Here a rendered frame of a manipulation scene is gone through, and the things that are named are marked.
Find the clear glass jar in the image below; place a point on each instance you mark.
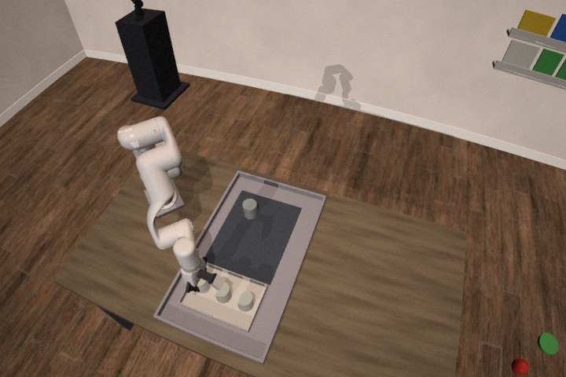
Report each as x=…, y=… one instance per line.
x=203, y=285
x=244, y=300
x=250, y=208
x=224, y=295

